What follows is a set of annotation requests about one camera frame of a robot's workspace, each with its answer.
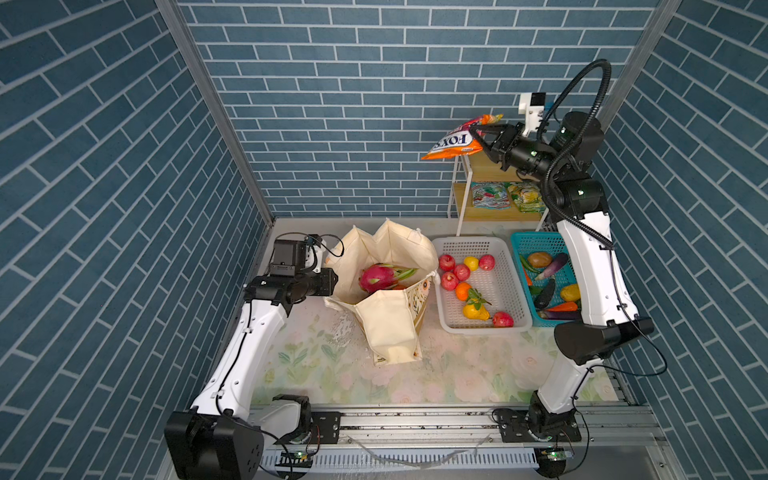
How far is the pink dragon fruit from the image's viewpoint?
2.95 ft

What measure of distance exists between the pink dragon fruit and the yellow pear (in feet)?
0.67

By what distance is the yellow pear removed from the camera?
896 mm
